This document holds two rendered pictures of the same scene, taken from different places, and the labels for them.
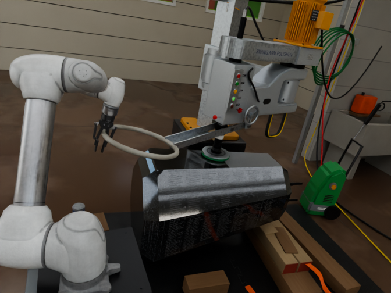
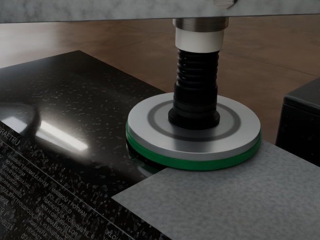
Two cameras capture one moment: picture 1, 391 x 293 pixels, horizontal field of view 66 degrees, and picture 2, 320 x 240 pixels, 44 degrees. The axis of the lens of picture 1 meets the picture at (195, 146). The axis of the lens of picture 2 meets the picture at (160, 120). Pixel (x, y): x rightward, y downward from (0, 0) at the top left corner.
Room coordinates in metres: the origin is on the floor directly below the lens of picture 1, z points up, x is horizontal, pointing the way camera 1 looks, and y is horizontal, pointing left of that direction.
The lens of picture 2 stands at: (1.86, -0.67, 1.15)
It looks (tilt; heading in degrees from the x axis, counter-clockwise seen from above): 28 degrees down; 67
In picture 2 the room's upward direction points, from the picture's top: 1 degrees clockwise
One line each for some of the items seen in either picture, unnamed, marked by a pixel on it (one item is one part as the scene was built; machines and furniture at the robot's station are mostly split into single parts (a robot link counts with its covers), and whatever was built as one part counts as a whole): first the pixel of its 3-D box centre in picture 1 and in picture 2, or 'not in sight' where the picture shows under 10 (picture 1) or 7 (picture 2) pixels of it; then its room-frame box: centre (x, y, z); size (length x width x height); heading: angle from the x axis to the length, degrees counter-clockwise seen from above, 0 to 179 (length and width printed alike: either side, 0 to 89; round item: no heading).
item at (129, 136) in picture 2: (215, 152); (193, 123); (2.14, -0.16, 0.84); 0.22 x 0.22 x 0.04
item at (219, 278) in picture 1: (205, 285); not in sight; (1.57, -0.24, 0.07); 0.30 x 0.12 x 0.12; 112
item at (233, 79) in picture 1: (233, 90); not in sight; (2.01, -0.19, 1.37); 0.08 x 0.03 x 0.28; 131
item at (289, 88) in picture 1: (285, 89); not in sight; (2.57, -0.66, 1.34); 0.19 x 0.19 x 0.20
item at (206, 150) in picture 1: (215, 152); (193, 121); (2.14, -0.16, 0.85); 0.21 x 0.21 x 0.01
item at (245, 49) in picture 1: (270, 53); not in sight; (2.37, -0.43, 1.61); 0.96 x 0.25 x 0.17; 131
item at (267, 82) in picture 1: (265, 95); not in sight; (2.39, -0.47, 1.30); 0.74 x 0.23 x 0.49; 131
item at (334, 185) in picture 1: (329, 177); not in sight; (2.96, -1.48, 0.43); 0.35 x 0.35 x 0.87; 6
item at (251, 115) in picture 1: (248, 113); not in sight; (2.13, -0.33, 1.20); 0.15 x 0.10 x 0.15; 131
